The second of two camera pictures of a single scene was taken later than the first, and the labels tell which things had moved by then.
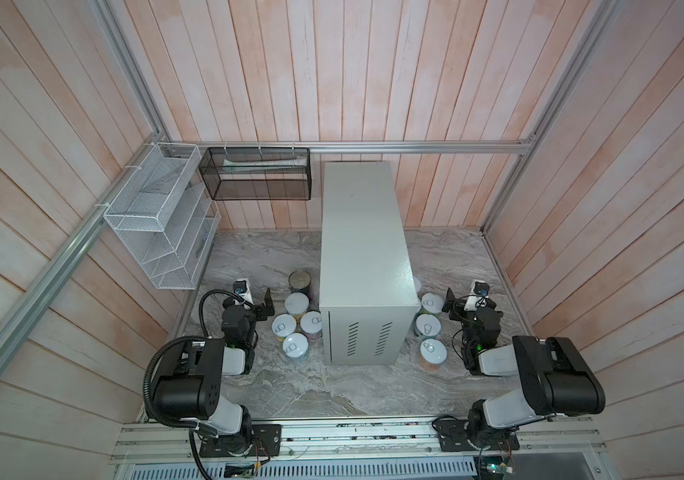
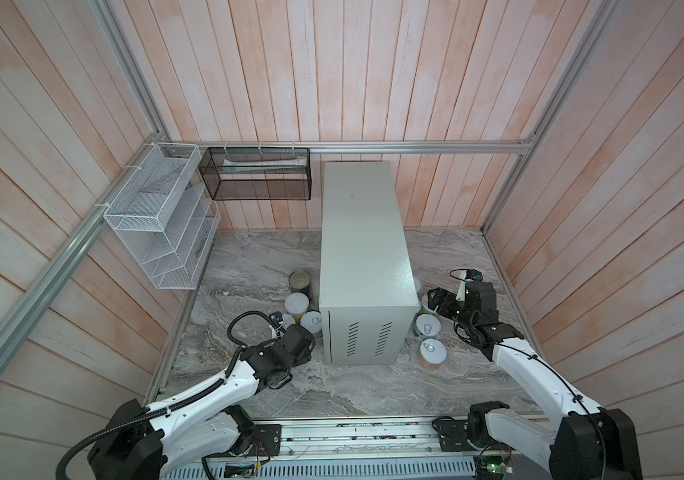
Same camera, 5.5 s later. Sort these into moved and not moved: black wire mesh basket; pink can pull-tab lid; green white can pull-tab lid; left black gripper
Moved: left black gripper
Not moved: pink can pull-tab lid; green white can pull-tab lid; black wire mesh basket
